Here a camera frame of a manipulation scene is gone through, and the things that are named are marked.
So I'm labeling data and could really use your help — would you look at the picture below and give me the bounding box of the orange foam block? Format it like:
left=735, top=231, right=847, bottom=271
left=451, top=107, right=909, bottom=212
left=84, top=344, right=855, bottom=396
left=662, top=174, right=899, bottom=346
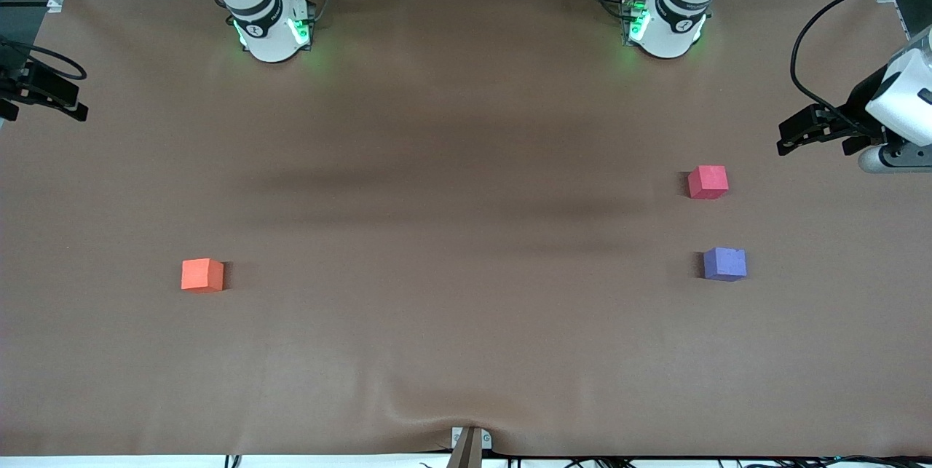
left=181, top=258, right=225, bottom=293

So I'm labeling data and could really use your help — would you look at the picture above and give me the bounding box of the red foam block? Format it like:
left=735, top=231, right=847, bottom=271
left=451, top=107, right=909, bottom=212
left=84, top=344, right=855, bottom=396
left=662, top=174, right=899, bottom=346
left=687, top=165, right=730, bottom=200

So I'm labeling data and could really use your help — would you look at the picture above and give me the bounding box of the purple foam block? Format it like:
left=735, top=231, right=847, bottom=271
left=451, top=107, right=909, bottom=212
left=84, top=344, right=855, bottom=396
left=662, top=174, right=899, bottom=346
left=703, top=247, right=748, bottom=282

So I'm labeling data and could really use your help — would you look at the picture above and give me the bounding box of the brown table mat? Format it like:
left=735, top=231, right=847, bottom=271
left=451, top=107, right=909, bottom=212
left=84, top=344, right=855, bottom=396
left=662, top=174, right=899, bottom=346
left=0, top=0, right=932, bottom=459

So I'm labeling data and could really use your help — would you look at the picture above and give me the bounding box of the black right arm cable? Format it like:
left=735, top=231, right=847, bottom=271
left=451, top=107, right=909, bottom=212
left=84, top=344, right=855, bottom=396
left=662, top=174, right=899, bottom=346
left=28, top=44, right=88, bottom=82

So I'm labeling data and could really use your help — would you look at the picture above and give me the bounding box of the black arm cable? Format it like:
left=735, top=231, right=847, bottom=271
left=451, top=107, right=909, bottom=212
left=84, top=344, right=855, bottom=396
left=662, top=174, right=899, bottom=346
left=791, top=0, right=907, bottom=138
left=28, top=44, right=88, bottom=82

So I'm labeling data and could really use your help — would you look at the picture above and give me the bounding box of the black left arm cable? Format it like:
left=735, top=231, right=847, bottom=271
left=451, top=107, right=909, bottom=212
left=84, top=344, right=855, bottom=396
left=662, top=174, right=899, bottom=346
left=791, top=0, right=907, bottom=138

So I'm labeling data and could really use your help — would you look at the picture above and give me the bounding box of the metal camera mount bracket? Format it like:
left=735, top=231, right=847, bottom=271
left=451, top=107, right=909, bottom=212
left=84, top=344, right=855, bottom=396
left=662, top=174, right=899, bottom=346
left=450, top=426, right=493, bottom=468

